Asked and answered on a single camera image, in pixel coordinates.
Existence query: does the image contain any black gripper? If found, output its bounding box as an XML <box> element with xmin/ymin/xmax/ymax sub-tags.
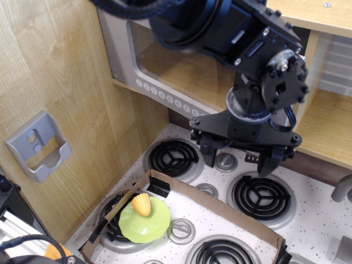
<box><xmin>190</xmin><ymin>110</ymin><xmax>303</xmax><ymax>177</ymax></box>

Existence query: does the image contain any grey toy microwave door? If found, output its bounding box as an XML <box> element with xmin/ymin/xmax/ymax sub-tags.
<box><xmin>98</xmin><ymin>10</ymin><xmax>235</xmax><ymax>119</ymax></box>

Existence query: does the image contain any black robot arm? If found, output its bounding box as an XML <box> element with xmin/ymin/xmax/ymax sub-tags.
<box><xmin>95</xmin><ymin>1</ymin><xmax>309</xmax><ymax>177</ymax></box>

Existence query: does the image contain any hanging black toy spatula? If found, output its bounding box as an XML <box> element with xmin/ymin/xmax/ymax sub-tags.
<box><xmin>245</xmin><ymin>151</ymin><xmax>259</xmax><ymax>164</ymax></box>

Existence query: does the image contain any grey back stove knob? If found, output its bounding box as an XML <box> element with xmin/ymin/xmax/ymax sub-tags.
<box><xmin>214</xmin><ymin>153</ymin><xmax>238</xmax><ymax>173</ymax></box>

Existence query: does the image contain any grey stove knob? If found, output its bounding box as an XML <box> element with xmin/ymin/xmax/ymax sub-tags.
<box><xmin>167</xmin><ymin>218</ymin><xmax>196</xmax><ymax>245</ymax></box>
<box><xmin>214</xmin><ymin>153</ymin><xmax>238</xmax><ymax>173</ymax></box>

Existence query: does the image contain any small grey middle knob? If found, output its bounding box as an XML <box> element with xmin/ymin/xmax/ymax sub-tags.
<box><xmin>196</xmin><ymin>183</ymin><xmax>218</xmax><ymax>199</ymax></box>

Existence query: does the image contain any back right stove burner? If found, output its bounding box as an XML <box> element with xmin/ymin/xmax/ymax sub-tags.
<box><xmin>225</xmin><ymin>172</ymin><xmax>296</xmax><ymax>230</ymax></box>

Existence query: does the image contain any stove burner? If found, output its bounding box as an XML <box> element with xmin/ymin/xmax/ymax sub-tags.
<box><xmin>143</xmin><ymin>139</ymin><xmax>205</xmax><ymax>184</ymax></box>
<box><xmin>225</xmin><ymin>172</ymin><xmax>296</xmax><ymax>230</ymax></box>
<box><xmin>184</xmin><ymin>234</ymin><xmax>261</xmax><ymax>264</ymax></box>
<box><xmin>95</xmin><ymin>191</ymin><xmax>150</xmax><ymax>254</ymax></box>

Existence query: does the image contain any back left stove burner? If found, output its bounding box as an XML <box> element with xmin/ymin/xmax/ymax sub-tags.
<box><xmin>143</xmin><ymin>139</ymin><xmax>205</xmax><ymax>184</ymax></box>

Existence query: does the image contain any front right stove burner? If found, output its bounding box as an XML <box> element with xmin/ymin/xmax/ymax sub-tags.
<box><xmin>184</xmin><ymin>234</ymin><xmax>261</xmax><ymax>264</ymax></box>

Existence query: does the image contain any grey front stove knob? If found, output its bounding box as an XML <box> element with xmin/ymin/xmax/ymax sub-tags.
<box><xmin>167</xmin><ymin>218</ymin><xmax>196</xmax><ymax>245</ymax></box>

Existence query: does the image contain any wooden kitchen shelf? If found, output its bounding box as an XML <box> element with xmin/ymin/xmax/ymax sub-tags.
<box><xmin>112</xmin><ymin>0</ymin><xmax>352</xmax><ymax>170</ymax></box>

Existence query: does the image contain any yellow toy corn cob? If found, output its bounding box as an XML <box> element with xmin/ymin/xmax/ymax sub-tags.
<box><xmin>131</xmin><ymin>193</ymin><xmax>151</xmax><ymax>217</ymax></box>

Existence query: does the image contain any brown cardboard barrier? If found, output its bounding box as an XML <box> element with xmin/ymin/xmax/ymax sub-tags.
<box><xmin>79</xmin><ymin>170</ymin><xmax>291</xmax><ymax>263</ymax></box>

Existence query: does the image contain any grey toy faucet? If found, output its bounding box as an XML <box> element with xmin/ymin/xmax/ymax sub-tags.
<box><xmin>331</xmin><ymin>174</ymin><xmax>352</xmax><ymax>202</ymax></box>

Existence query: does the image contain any green plastic plate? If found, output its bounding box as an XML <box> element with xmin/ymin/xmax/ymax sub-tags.
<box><xmin>118</xmin><ymin>197</ymin><xmax>171</xmax><ymax>244</ymax></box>

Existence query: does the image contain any front left stove burner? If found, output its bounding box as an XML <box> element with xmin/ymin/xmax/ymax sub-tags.
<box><xmin>95</xmin><ymin>191</ymin><xmax>150</xmax><ymax>254</ymax></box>

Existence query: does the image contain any orange toy food piece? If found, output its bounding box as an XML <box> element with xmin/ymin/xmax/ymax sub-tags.
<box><xmin>44</xmin><ymin>244</ymin><xmax>72</xmax><ymax>260</ymax></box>

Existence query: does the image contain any grey wall phone holder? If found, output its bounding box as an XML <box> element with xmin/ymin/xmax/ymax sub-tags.
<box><xmin>4</xmin><ymin>111</ymin><xmax>73</xmax><ymax>183</ymax></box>

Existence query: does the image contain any black cable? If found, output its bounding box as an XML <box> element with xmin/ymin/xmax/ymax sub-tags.
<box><xmin>0</xmin><ymin>234</ymin><xmax>68</xmax><ymax>264</ymax></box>

